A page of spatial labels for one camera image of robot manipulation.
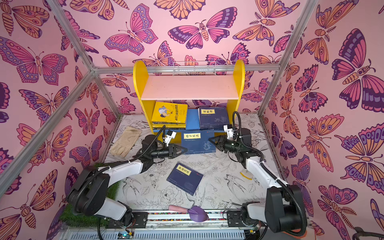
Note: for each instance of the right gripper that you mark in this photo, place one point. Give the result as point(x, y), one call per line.
point(223, 144)

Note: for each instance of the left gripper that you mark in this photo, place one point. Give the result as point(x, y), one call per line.
point(172, 148)

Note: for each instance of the navy blue book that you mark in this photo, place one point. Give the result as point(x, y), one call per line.
point(185, 178)
point(213, 118)
point(197, 142)

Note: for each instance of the yellow cartoon book bottom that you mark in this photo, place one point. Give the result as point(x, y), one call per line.
point(169, 113)

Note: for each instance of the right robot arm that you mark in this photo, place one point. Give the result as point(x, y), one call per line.
point(284, 209)

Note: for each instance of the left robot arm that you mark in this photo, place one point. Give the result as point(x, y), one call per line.
point(88, 196)

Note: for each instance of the yellow pink blue bookshelf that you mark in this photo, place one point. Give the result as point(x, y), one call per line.
point(152, 89)

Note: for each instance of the purple pink trowel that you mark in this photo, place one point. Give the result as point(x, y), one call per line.
point(192, 212)

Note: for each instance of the green circuit board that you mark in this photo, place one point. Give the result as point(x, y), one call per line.
point(125, 235)

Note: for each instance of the green artificial grass mat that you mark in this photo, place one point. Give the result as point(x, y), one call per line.
point(81, 221)

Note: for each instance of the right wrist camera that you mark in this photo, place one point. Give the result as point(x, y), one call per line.
point(229, 130)

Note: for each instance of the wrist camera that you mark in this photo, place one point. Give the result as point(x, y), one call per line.
point(169, 135)
point(229, 130)

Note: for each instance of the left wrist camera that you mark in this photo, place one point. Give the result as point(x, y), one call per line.
point(169, 135)

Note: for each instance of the aluminium mounting rail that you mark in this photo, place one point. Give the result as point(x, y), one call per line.
point(156, 220)

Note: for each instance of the white slotted cable duct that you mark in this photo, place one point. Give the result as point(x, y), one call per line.
point(181, 235)

